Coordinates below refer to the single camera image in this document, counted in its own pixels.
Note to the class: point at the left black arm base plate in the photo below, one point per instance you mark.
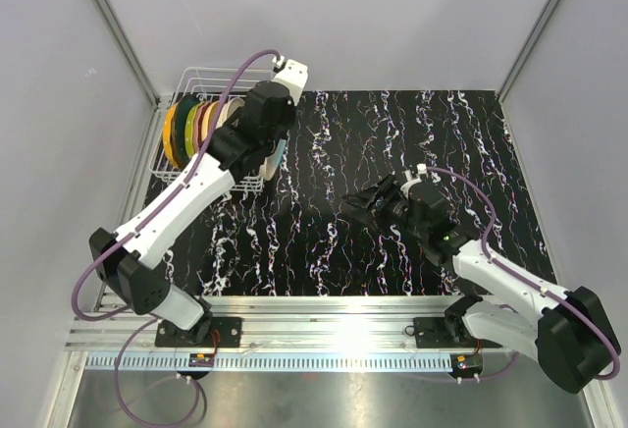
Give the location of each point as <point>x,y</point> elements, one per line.
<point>216,332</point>

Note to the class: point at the aluminium frame post left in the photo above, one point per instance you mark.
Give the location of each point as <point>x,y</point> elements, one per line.
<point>113,24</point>

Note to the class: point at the teal glazed plate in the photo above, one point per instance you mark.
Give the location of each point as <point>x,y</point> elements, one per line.
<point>182,110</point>

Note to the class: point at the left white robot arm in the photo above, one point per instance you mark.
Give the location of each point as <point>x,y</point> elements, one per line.
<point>126,259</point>

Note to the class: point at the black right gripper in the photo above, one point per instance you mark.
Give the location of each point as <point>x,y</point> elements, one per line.
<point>368,215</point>

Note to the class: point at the aluminium frame post right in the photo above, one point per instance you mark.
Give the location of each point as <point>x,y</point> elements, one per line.
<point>531,41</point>

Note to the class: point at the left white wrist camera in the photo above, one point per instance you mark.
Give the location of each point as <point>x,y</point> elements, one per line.
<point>291,74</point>

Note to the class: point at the green polka dot plate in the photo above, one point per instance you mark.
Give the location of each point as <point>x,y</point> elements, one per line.
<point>190,135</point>

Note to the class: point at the yellow cream plate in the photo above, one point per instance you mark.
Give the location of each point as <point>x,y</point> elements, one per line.
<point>209,115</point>

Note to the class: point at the pink polka dot plate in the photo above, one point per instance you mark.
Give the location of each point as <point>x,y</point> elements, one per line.
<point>198,123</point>

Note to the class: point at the white slotted cable duct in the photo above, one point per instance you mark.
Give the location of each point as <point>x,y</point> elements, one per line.
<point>430,362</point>

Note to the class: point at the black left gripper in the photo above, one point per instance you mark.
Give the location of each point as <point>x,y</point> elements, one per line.
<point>290,111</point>

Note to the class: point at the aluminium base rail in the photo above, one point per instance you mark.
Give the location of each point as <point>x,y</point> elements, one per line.
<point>345,324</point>

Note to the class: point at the white wire dish rack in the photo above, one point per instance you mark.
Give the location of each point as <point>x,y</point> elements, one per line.
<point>206,84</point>

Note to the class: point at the right small circuit board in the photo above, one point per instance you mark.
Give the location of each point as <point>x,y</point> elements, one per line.
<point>467,365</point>

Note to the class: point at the small circuit board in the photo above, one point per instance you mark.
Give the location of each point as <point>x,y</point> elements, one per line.
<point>467,365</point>
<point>201,360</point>

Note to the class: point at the aluminium frame post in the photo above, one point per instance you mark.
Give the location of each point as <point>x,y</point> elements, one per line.
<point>113,24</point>
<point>531,41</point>

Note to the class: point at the orange polka dot plate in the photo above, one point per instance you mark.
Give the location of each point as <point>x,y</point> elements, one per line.
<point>167,138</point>

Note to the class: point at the left small circuit board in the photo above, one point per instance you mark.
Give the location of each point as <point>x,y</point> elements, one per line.
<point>201,360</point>

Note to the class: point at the cream pink plate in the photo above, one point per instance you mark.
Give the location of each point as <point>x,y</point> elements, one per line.
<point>236,103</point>

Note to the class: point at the blue cream plate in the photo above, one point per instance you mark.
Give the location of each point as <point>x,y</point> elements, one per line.
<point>272,163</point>

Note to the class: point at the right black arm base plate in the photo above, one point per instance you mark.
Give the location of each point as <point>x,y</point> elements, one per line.
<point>443,332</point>

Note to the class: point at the beige bear print plate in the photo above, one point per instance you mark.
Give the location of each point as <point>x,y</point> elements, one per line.
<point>224,114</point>

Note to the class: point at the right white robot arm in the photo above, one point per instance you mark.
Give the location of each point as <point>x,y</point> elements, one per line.
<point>566,332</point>

